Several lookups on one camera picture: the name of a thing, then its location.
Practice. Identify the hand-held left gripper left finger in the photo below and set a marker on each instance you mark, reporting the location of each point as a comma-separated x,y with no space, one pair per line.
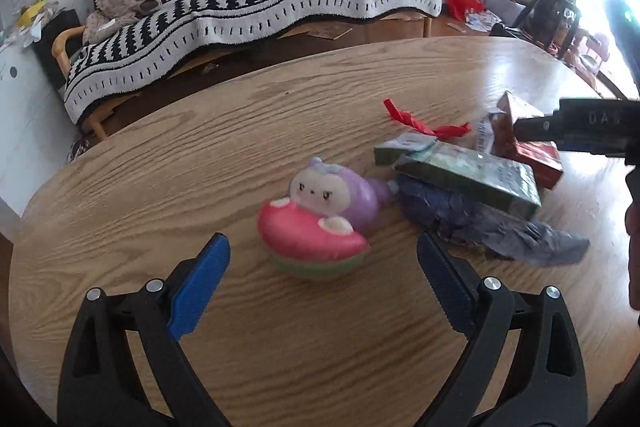
200,287

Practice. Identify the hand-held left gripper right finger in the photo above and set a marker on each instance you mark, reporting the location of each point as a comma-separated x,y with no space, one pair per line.
447,282

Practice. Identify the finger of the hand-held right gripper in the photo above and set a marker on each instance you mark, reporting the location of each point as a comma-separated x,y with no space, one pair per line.
590,127
634,189

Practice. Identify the red cardboard box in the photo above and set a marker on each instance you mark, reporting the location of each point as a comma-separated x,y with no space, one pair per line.
535,162

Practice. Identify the pink and purple squishy toy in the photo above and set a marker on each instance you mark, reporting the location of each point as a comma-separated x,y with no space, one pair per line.
310,237

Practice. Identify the pink toy tricycle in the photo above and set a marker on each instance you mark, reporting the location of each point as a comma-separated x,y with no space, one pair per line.
595,54

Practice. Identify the crumpled purple-grey paper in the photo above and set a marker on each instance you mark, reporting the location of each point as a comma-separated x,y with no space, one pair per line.
450,212

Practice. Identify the black wooden chair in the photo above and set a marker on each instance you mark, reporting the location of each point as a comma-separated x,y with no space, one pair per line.
547,17

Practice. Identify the white crumpled wrapper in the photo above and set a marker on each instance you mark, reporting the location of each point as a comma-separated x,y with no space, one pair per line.
487,132

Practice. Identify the long green cardboard box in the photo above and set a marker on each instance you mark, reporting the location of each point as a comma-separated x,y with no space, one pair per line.
475,179

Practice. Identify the scattered floor papers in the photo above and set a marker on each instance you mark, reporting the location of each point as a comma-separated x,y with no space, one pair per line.
480,19

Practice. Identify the red ribbon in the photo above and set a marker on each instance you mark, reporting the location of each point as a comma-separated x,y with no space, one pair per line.
415,122

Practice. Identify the red plastic bag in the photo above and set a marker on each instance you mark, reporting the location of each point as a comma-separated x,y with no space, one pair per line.
462,2

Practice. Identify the white cabinet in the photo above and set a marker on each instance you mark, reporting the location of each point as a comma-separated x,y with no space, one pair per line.
25,132

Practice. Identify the black cabinet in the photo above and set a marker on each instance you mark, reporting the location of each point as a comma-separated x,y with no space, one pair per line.
52,47

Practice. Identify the black white striped sofa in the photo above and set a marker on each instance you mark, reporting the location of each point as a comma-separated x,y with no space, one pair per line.
240,2

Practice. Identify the beige clothing pile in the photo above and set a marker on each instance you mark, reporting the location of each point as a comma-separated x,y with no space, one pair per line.
117,9

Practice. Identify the white paper sheets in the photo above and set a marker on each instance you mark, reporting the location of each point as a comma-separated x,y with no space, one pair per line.
22,37

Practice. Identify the yellow-green box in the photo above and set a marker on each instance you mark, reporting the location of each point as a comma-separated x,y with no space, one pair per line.
31,12

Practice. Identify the wooden sofa frame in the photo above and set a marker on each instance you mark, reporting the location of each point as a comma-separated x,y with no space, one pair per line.
62,44

